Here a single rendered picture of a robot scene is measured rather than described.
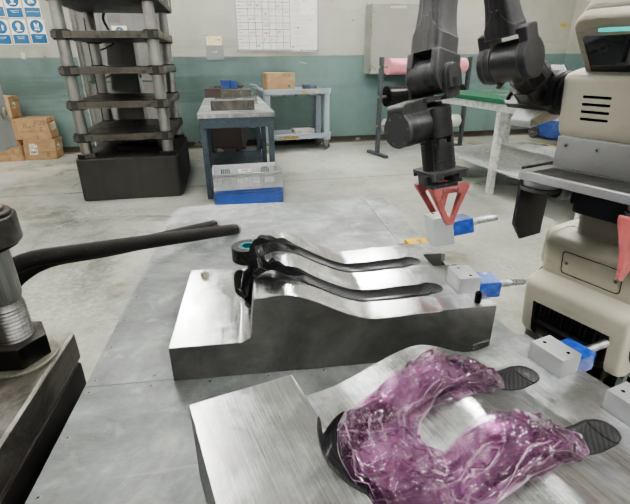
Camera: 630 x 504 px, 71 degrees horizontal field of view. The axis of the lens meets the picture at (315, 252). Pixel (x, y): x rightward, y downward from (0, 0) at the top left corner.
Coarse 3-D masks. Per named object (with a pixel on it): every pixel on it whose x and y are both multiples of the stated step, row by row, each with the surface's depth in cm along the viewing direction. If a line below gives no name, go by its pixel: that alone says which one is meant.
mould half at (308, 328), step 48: (288, 240) 83; (192, 288) 80; (288, 288) 65; (192, 336) 66; (240, 336) 66; (288, 336) 66; (336, 336) 67; (384, 336) 68; (432, 336) 69; (480, 336) 70
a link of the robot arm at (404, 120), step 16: (448, 64) 70; (448, 80) 70; (432, 96) 74; (448, 96) 71; (400, 112) 69; (416, 112) 71; (384, 128) 73; (400, 128) 70; (416, 128) 70; (432, 128) 72; (400, 144) 71
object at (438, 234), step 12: (432, 216) 80; (456, 216) 82; (468, 216) 81; (492, 216) 82; (432, 228) 80; (444, 228) 79; (456, 228) 80; (468, 228) 80; (432, 240) 81; (444, 240) 80
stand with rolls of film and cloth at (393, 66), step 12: (396, 60) 571; (468, 60) 621; (396, 72) 577; (468, 72) 625; (468, 84) 633; (384, 96) 589; (396, 96) 583; (384, 120) 605; (456, 120) 640; (456, 144) 671; (384, 156) 596
